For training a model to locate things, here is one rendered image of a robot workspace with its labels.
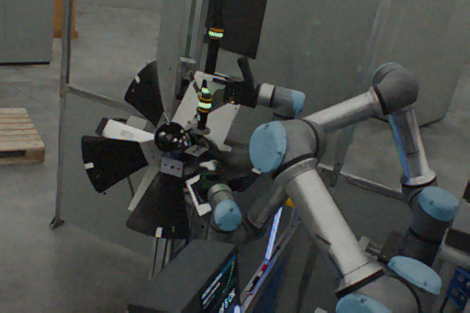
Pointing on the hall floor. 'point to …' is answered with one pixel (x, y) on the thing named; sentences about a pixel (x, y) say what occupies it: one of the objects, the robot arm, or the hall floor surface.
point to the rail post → (284, 277)
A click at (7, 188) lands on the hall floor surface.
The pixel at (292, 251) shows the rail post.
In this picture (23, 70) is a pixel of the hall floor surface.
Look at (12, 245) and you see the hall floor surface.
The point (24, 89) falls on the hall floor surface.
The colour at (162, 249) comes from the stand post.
